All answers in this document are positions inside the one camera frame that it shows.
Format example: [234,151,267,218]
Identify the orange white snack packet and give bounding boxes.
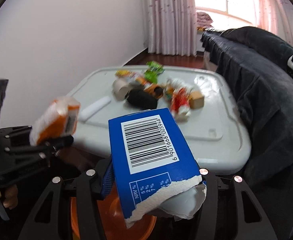
[29,96,80,146]

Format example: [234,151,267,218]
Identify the blue cardboard box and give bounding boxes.
[109,108,207,228]

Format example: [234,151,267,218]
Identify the white paper cup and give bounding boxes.
[112,78,132,101]

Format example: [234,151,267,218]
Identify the wooden block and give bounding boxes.
[189,90,204,109]

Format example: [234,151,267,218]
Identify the yellow orange jelly pouch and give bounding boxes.
[116,70,144,83]

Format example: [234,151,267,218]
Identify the red white paper carton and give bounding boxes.
[170,87,191,121]

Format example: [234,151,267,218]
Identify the orange black sock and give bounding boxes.
[125,84,163,110]

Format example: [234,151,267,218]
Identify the white cloth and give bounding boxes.
[165,77,198,93]

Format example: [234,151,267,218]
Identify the green snack wrapper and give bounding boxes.
[144,61,164,83]

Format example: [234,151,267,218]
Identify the orange peel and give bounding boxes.
[163,86,175,101]

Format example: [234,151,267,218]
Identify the orange trash bucket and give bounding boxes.
[70,187,157,240]

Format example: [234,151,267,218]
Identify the left hand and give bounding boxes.
[0,185,18,209]

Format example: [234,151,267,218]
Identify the white foam stick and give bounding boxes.
[78,96,111,122]

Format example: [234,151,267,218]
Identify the white plastic bin lid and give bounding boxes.
[69,66,251,175]

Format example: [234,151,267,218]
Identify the dark blue bed blanket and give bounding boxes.
[201,27,293,239]

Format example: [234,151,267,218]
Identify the folded pink quilts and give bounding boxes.
[196,11,213,30]

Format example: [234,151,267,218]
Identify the pink curtain right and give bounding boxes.
[253,0,293,46]

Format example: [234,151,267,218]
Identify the pink curtain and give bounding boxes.
[144,0,197,56]
[253,0,293,46]

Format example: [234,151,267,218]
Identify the pink curtain left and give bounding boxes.
[144,0,197,56]

